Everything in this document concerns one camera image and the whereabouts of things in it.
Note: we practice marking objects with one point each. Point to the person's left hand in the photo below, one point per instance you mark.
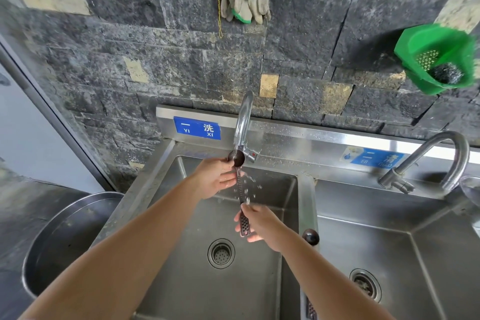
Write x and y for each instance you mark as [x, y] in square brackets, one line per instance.
[212, 179]

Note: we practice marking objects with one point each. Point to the person's right hand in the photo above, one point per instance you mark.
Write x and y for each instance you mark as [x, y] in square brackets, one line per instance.
[266, 224]

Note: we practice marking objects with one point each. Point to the person's right thumb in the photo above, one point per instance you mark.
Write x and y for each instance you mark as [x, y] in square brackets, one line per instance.
[247, 208]

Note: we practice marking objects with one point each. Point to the person's left fingers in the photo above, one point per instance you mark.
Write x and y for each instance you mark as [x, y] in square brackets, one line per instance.
[229, 179]

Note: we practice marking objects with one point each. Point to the person's right forearm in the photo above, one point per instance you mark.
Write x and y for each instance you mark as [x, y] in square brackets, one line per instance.
[322, 278]

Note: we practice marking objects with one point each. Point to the person's left forearm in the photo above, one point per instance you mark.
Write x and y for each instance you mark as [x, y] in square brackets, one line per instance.
[123, 256]

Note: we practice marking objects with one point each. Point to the round sink drain strainer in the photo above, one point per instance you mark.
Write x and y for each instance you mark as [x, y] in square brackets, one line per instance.
[365, 284]
[221, 253]

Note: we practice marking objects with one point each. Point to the straight chrome faucet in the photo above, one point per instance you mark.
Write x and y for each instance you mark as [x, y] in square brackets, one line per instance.
[243, 121]

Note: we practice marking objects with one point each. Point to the blue label with white print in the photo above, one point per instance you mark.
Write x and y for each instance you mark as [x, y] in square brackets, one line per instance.
[197, 128]

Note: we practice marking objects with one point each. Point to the stainless steel double sink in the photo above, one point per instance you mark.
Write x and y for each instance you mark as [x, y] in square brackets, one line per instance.
[375, 226]

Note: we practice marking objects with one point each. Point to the blue label with droplet print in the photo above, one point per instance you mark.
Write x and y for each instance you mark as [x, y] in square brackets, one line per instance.
[375, 158]

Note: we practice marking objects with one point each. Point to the large steel pot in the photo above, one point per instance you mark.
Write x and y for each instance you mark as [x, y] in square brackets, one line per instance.
[60, 241]

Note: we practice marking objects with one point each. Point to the curved chrome faucet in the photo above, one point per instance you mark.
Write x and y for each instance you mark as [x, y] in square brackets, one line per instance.
[448, 151]

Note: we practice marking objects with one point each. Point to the green plastic basket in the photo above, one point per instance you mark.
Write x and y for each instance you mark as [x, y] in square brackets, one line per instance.
[423, 72]

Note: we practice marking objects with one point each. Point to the clear glass bowl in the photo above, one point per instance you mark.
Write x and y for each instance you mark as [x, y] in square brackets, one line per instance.
[470, 188]

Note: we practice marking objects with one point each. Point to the dark steel wool scrubber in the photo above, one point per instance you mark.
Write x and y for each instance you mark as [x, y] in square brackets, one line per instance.
[446, 73]

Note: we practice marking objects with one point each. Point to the grey metal door frame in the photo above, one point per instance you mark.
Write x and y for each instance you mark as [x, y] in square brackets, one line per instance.
[56, 113]

